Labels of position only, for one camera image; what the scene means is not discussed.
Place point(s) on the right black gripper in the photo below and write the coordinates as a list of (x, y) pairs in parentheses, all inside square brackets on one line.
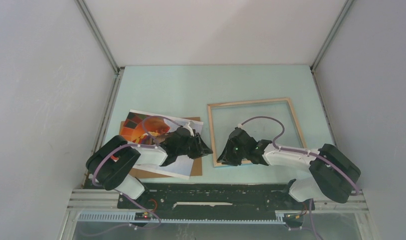
[(227, 156)]

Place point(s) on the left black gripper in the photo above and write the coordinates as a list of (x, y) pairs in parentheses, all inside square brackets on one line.
[(200, 148)]

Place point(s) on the colourful balloon photo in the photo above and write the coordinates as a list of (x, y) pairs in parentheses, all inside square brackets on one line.
[(196, 123)]

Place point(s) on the wooden picture frame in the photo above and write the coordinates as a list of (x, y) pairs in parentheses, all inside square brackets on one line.
[(286, 100)]

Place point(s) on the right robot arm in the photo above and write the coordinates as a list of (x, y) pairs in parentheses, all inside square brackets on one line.
[(332, 174)]

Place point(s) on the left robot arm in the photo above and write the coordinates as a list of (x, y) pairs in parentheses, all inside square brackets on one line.
[(111, 164)]

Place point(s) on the brown backing board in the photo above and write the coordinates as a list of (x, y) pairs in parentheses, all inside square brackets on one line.
[(182, 168)]

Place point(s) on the aluminium mounting profile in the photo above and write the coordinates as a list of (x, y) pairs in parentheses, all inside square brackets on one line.
[(101, 205)]

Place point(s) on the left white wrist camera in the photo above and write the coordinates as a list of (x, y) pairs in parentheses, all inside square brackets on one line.
[(188, 127)]

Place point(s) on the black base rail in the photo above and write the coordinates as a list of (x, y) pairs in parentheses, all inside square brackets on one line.
[(219, 202)]

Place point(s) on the left corner aluminium post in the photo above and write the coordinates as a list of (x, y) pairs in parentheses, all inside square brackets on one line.
[(92, 24)]

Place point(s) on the corner aluminium post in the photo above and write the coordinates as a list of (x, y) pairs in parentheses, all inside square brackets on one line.
[(348, 4), (92, 24)]

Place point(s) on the right corner aluminium post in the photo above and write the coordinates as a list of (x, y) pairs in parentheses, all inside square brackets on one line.
[(348, 4)]

